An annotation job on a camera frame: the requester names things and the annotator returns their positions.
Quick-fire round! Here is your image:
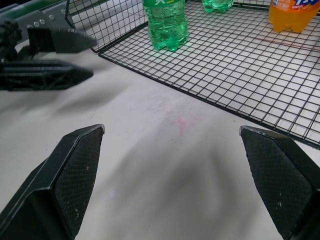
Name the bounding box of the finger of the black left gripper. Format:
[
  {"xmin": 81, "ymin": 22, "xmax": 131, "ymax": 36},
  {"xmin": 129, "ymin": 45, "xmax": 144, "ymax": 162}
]
[
  {"xmin": 0, "ymin": 59, "xmax": 95, "ymax": 92},
  {"xmin": 27, "ymin": 26, "xmax": 98, "ymax": 55}
]

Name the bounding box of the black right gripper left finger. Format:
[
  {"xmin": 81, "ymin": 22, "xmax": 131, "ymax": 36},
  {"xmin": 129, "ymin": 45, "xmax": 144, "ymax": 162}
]
[{"xmin": 0, "ymin": 123, "xmax": 106, "ymax": 240}]

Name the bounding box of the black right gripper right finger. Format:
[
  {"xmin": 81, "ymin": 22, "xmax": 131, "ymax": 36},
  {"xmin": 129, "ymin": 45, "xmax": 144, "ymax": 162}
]
[{"xmin": 239, "ymin": 125, "xmax": 320, "ymax": 240}]

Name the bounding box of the green soda bottle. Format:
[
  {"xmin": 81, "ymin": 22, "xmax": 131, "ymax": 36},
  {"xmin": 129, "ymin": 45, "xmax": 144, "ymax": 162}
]
[
  {"xmin": 201, "ymin": 0, "xmax": 235, "ymax": 14},
  {"xmin": 142, "ymin": 0, "xmax": 189, "ymax": 52}
]

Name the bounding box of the orange soda bottle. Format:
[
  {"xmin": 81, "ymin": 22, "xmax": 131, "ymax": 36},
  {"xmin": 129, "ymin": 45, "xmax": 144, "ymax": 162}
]
[{"xmin": 267, "ymin": 0, "xmax": 320, "ymax": 34}]

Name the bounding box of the black wire basket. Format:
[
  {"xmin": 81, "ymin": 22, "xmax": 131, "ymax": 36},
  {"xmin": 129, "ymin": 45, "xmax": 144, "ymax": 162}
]
[{"xmin": 64, "ymin": 0, "xmax": 320, "ymax": 151}]

